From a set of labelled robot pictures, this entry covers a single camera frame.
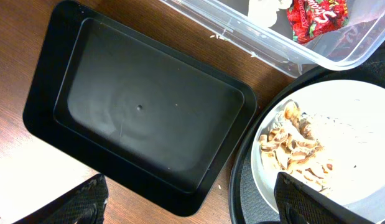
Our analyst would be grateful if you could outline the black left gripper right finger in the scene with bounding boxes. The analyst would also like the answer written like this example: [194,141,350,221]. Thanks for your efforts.
[274,172,372,224]

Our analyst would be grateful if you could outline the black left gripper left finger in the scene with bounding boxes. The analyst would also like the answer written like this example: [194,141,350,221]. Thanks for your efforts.
[14,174,109,224]

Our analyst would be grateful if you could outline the peanut shells food scraps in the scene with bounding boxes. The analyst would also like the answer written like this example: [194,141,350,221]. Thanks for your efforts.
[259,101,367,195]

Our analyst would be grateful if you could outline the grey plate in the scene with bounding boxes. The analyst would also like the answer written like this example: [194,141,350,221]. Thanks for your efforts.
[251,80,385,223]

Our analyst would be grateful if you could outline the red snack wrapper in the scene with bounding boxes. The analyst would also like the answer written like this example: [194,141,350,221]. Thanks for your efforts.
[286,0,348,44]

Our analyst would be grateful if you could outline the round black tray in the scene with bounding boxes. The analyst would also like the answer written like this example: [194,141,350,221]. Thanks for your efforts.
[229,47,385,223]

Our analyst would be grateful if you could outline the black rectangular tray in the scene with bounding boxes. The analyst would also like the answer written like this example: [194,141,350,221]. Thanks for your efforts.
[23,1,257,217]

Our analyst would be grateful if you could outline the clear plastic bin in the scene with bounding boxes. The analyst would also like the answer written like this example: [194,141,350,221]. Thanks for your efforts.
[163,0,385,77]

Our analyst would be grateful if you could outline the white scrap in bin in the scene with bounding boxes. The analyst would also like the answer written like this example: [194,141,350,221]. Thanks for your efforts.
[248,0,292,27]

